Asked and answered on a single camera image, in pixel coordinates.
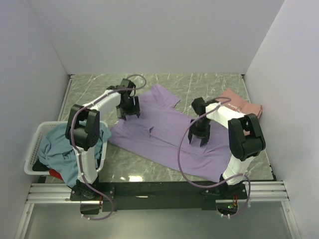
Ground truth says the purple t shirt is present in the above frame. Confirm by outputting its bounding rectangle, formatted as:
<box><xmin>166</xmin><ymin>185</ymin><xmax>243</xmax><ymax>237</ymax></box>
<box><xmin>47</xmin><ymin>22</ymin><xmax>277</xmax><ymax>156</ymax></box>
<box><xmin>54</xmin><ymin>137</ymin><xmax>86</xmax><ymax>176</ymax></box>
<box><xmin>109</xmin><ymin>84</ymin><xmax>230</xmax><ymax>182</ymax></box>

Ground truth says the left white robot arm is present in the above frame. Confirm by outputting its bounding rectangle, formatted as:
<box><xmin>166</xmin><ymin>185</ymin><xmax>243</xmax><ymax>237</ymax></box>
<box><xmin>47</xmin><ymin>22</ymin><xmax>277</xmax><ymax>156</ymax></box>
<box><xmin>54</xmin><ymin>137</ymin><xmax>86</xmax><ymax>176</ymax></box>
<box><xmin>65</xmin><ymin>88</ymin><xmax>140</xmax><ymax>185</ymax></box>

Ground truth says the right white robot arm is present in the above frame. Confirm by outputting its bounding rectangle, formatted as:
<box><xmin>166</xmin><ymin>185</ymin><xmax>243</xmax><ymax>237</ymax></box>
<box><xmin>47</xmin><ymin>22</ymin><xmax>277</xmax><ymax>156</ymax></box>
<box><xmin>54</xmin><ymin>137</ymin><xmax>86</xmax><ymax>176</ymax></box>
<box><xmin>188</xmin><ymin>98</ymin><xmax>266</xmax><ymax>186</ymax></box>

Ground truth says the folded pink t shirt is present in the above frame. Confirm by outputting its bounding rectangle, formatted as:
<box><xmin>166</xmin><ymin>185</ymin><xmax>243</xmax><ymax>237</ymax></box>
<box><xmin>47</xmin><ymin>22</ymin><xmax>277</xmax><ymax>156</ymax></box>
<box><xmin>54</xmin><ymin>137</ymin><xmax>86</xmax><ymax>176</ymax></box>
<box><xmin>220</xmin><ymin>89</ymin><xmax>263</xmax><ymax>118</ymax></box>

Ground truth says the light blue t shirt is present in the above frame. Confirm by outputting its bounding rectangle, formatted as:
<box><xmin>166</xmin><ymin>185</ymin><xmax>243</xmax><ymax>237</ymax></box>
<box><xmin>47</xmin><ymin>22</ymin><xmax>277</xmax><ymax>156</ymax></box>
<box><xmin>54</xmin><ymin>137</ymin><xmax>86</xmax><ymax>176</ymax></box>
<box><xmin>37</xmin><ymin>121</ymin><xmax>113</xmax><ymax>187</ymax></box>

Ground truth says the white laundry basket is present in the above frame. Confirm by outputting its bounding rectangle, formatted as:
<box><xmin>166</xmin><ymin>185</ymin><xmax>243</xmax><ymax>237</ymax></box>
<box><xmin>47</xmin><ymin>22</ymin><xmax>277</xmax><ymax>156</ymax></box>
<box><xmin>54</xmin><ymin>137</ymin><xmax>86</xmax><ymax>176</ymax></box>
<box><xmin>23</xmin><ymin>120</ymin><xmax>108</xmax><ymax>176</ymax></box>

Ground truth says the red garment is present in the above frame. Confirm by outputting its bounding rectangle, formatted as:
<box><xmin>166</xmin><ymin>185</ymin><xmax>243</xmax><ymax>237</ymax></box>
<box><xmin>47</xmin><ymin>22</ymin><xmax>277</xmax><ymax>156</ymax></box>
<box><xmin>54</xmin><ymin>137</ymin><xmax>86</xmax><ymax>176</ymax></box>
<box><xmin>49</xmin><ymin>169</ymin><xmax>63</xmax><ymax>181</ymax></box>

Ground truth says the black garment in basket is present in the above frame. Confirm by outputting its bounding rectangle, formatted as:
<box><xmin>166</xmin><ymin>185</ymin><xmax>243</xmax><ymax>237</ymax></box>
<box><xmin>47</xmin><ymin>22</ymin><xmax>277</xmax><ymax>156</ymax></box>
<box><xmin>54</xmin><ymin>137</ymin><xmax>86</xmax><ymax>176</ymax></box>
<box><xmin>32</xmin><ymin>160</ymin><xmax>49</xmax><ymax>172</ymax></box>

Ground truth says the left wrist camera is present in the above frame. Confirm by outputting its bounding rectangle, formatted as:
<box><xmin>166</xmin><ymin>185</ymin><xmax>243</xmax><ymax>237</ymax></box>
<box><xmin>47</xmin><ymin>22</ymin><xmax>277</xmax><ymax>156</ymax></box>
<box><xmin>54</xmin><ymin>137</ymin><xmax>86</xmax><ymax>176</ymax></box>
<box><xmin>119</xmin><ymin>79</ymin><xmax>136</xmax><ymax>94</ymax></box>

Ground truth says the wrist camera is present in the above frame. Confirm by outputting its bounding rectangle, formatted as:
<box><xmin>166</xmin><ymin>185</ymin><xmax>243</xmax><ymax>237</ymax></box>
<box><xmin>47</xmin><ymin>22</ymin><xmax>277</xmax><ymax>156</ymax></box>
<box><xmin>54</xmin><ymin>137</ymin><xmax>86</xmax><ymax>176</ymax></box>
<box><xmin>119</xmin><ymin>79</ymin><xmax>136</xmax><ymax>94</ymax></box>
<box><xmin>191</xmin><ymin>97</ymin><xmax>206</xmax><ymax>116</ymax></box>

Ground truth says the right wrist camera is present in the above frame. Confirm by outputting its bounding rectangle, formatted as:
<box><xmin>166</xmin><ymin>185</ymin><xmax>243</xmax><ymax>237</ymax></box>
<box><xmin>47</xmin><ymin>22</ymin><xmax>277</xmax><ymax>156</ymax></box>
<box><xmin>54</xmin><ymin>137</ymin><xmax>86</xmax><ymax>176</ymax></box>
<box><xmin>191</xmin><ymin>97</ymin><xmax>206</xmax><ymax>116</ymax></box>

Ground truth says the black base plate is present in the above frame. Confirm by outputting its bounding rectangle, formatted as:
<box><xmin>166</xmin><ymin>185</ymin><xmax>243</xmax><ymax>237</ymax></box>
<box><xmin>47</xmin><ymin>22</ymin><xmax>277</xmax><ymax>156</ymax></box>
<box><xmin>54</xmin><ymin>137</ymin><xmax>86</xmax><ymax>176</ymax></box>
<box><xmin>70</xmin><ymin>181</ymin><xmax>248</xmax><ymax>214</ymax></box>

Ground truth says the aluminium rail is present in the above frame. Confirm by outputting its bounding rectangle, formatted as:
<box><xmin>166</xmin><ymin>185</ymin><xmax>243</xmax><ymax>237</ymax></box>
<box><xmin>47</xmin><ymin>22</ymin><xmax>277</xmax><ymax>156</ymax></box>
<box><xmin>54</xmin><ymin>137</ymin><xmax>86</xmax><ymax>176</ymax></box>
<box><xmin>26</xmin><ymin>181</ymin><xmax>290</xmax><ymax>204</ymax></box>

